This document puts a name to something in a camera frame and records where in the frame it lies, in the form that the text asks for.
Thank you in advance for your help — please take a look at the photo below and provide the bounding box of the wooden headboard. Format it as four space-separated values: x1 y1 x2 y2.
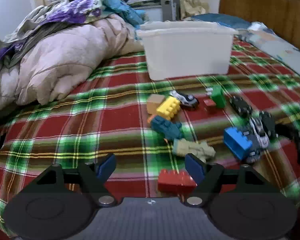
218 0 300 55

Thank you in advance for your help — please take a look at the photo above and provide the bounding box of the blue pillow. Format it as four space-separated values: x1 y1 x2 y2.
189 13 252 31

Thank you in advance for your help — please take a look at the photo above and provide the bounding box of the white plastic container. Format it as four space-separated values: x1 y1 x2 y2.
136 21 239 81

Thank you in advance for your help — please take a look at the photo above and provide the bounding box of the brown cube block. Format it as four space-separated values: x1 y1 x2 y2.
147 94 167 115

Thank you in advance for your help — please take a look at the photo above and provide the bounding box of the grey folded table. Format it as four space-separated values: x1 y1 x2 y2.
161 0 181 22

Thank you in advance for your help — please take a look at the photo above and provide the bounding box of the blue building block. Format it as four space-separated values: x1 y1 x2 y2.
223 127 253 161

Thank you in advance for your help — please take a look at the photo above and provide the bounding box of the green building block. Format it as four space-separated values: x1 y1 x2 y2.
206 85 227 109

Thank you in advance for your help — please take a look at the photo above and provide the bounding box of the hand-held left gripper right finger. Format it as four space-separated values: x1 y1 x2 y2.
184 153 267 207

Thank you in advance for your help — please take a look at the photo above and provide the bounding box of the yellow building block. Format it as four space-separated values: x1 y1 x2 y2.
156 96 181 121

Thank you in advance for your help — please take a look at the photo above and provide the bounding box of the white toy car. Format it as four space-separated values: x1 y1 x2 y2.
168 90 199 109

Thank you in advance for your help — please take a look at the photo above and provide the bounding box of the red building block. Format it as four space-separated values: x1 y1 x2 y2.
157 169 198 194

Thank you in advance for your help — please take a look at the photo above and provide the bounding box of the pink quilt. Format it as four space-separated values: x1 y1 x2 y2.
0 14 146 112

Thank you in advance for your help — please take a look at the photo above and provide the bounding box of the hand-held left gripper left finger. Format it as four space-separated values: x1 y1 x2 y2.
36 153 118 207

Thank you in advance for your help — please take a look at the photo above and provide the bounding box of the beige toy dinosaur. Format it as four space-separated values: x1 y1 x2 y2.
172 138 216 163

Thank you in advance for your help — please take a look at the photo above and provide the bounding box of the purple floral blanket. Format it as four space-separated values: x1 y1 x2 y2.
0 0 146 67

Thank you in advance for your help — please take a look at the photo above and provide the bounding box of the teal toy dinosaur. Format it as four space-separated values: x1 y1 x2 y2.
147 115 184 141

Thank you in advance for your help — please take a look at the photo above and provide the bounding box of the patchwork print pillow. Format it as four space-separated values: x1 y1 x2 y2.
239 22 300 82

